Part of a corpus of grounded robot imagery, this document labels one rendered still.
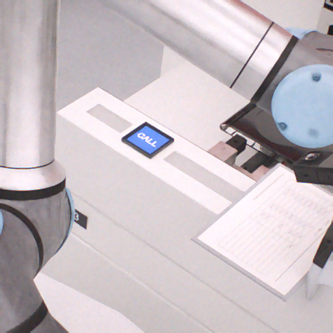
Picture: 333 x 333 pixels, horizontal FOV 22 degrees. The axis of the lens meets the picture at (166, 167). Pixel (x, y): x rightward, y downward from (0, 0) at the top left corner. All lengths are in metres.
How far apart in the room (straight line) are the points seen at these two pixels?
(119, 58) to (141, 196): 1.88
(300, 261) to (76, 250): 0.46
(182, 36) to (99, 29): 2.44
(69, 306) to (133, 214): 0.17
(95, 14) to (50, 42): 2.32
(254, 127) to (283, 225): 0.30
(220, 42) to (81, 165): 0.56
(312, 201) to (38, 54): 0.44
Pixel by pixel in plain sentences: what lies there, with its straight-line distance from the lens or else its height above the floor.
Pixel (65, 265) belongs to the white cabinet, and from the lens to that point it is 1.49.
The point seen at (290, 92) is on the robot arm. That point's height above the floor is 1.32.
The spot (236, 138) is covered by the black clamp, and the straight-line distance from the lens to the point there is 1.36.
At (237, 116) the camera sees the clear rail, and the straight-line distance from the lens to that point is 1.41.
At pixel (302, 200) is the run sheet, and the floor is 0.97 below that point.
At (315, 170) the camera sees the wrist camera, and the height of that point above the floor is 1.09.
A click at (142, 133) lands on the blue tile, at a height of 0.96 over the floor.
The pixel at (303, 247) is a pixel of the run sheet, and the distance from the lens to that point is 1.12.
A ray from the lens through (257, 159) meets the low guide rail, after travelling 1.42.
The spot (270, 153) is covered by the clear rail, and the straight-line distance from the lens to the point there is 1.36.
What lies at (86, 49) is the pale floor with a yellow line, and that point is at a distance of 3.12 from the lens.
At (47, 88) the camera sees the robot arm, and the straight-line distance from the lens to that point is 1.01.
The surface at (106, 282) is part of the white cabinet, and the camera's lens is 1.42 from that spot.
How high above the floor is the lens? 1.76
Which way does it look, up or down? 42 degrees down
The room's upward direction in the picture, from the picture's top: 8 degrees clockwise
